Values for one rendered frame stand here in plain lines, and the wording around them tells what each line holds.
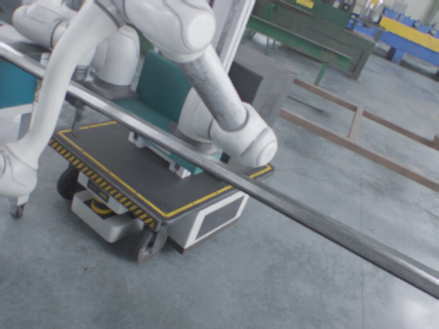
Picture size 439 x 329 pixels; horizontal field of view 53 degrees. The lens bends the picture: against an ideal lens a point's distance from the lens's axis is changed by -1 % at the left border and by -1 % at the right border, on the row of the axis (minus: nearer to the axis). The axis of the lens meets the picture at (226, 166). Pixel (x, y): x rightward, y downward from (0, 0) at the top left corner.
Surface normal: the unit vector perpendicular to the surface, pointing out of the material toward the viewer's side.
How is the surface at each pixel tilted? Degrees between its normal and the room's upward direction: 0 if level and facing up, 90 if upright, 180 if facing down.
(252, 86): 90
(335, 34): 90
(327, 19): 90
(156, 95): 90
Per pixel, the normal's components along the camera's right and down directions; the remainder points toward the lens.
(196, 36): 0.66, 0.49
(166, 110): -0.54, 0.22
